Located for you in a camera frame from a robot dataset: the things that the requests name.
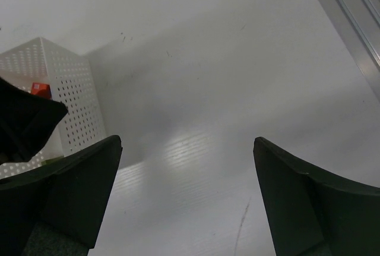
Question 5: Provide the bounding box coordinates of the red wood block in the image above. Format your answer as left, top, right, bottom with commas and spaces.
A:
30, 83, 52, 99

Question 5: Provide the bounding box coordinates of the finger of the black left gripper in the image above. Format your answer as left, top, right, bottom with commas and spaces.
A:
1, 79, 68, 164

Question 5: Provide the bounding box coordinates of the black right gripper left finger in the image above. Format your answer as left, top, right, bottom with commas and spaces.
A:
0, 134, 123, 256

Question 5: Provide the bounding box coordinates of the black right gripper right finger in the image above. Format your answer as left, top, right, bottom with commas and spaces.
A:
253, 137, 379, 255

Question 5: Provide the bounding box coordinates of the aluminium side rail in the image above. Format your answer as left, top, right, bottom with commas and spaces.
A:
318, 0, 379, 98

